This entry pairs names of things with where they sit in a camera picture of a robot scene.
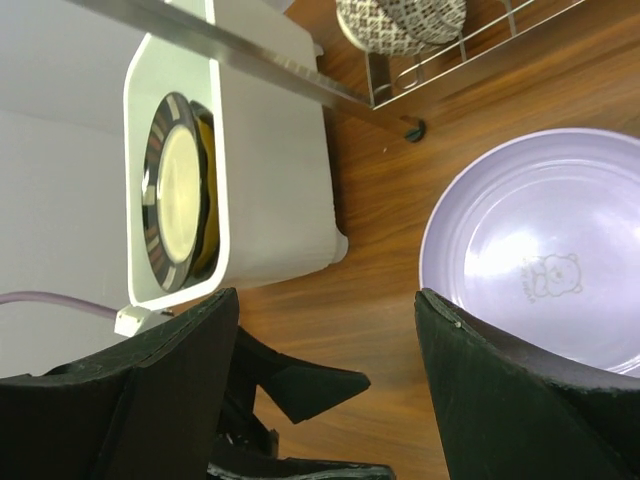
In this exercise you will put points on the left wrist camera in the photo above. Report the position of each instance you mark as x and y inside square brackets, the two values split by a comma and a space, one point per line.
[132, 320]

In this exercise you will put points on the lavender plate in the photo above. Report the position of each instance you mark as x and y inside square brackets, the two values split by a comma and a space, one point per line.
[539, 237]

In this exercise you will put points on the orange polka dot plate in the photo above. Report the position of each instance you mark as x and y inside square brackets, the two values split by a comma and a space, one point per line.
[211, 239]

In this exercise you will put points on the white plastic bin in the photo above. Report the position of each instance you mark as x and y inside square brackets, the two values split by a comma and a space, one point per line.
[276, 202]

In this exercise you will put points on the black gold striped plate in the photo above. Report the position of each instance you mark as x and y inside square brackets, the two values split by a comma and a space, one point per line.
[173, 192]

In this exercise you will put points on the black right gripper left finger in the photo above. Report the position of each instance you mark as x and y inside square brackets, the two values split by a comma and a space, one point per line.
[146, 408]

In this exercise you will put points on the metal dish rack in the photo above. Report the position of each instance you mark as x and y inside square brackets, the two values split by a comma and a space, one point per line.
[375, 89]

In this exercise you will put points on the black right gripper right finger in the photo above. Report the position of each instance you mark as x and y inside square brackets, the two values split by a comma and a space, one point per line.
[507, 409]

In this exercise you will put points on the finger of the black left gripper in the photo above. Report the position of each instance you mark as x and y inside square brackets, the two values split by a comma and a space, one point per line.
[233, 464]
[301, 390]

